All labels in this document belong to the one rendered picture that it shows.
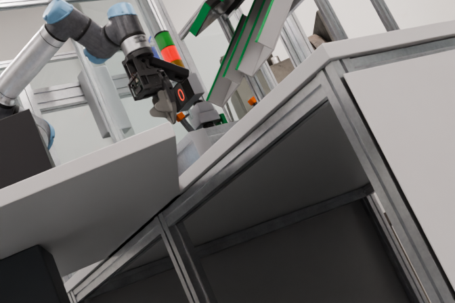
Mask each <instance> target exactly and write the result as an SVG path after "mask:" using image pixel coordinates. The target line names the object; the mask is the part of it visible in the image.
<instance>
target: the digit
mask: <svg viewBox="0 0 455 303"><path fill-rule="evenodd" d="M174 92H175V94H176V96H177V98H178V100H179V103H180V105H181V106H182V105H183V104H184V103H185V102H186V100H187V99H188V98H187V96H186V94H185V92H184V89H183V87H182V85H181V83H179V84H178V85H177V86H176V87H175V88H174Z"/></svg>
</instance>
